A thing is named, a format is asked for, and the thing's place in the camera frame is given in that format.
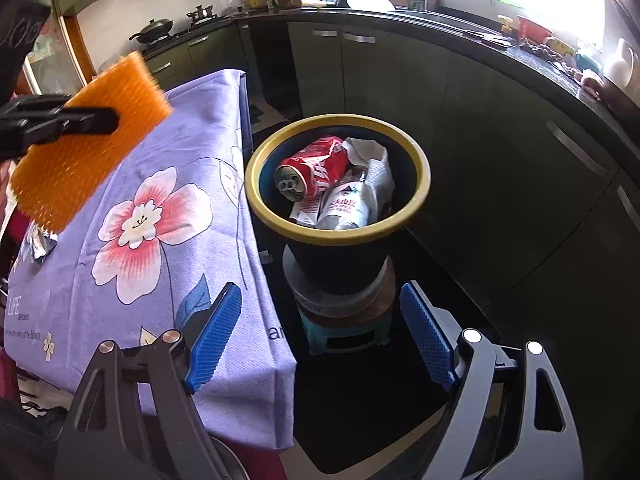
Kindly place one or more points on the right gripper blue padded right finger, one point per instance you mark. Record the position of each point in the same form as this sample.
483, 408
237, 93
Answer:
467, 364

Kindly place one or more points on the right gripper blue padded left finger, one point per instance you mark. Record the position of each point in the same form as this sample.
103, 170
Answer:
133, 414

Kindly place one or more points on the orange bristle scrub pad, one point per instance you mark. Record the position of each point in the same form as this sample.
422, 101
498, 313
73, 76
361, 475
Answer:
53, 181

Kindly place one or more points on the crushed red soda can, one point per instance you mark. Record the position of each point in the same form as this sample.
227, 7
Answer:
312, 170

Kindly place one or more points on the white plastic bag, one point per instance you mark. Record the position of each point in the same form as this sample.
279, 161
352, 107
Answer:
378, 177

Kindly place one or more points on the white red-print milk box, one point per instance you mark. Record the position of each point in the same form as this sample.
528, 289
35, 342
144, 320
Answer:
307, 212

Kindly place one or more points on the green lower kitchen cabinets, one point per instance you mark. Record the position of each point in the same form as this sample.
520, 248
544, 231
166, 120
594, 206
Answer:
531, 227

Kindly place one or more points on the black wok on stove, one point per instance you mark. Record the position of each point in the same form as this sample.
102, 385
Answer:
155, 30

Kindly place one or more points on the purple floral tablecloth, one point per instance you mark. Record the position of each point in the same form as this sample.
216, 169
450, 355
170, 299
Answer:
160, 237

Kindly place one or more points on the steel pot on stove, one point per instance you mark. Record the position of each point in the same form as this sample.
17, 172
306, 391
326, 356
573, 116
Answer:
202, 14

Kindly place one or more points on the teal plastic stool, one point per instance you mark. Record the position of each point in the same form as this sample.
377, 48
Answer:
335, 340

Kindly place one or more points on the blue bin with yellow rim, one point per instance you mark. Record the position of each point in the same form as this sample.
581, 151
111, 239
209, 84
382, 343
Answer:
338, 262

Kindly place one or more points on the white plate by sink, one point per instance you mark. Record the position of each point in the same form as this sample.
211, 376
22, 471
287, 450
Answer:
367, 5

